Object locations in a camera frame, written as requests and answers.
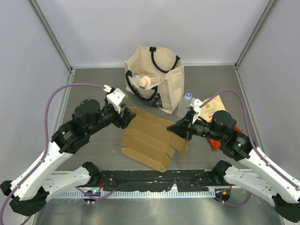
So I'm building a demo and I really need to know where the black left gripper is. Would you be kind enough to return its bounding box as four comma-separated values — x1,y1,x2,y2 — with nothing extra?
87,102,136,136

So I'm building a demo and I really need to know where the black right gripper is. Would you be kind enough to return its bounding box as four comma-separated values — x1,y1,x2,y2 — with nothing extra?
167,110,225,142

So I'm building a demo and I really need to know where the brown cardboard box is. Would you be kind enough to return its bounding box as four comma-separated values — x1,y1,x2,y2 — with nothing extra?
121,107,188,173

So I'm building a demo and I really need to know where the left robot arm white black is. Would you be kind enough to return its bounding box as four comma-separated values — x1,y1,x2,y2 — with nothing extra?
0,99,136,217

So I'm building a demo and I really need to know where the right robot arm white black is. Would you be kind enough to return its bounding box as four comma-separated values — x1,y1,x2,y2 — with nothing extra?
167,109,300,223

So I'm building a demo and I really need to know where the clear plastic water bottle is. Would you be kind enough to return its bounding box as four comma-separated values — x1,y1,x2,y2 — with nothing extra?
176,93,192,120

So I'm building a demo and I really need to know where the cassava chips snack bag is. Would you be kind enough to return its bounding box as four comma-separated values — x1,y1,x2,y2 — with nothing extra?
201,94,242,151

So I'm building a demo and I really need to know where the peach capped bottle in bag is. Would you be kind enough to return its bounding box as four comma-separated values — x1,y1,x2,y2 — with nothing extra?
139,75,160,88

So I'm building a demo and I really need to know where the white item in bag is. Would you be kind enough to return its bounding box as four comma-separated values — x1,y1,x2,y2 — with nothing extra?
134,74,142,79

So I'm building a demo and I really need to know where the beige canvas tote bag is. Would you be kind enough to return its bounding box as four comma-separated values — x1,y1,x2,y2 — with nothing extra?
125,46,185,114

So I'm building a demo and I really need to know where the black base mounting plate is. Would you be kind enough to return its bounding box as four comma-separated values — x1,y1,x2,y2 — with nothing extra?
73,169,240,192

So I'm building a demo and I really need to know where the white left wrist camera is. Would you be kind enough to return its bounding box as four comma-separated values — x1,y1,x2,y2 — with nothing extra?
104,85,127,114

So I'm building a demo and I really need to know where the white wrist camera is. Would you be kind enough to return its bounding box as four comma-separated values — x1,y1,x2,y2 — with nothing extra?
104,85,127,114
190,97,203,118

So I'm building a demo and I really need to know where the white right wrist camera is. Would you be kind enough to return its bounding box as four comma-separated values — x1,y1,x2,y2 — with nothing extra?
190,97,203,118

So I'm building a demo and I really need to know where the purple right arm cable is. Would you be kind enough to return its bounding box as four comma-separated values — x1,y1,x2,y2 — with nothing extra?
199,89,300,190

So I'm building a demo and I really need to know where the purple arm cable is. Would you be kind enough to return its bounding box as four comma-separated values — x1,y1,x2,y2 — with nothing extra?
0,82,111,214
199,89,300,190

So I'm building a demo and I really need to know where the white slotted cable duct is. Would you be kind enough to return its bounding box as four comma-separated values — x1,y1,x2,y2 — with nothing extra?
54,188,216,199

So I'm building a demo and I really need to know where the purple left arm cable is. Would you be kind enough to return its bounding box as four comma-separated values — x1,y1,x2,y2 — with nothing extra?
0,82,111,214

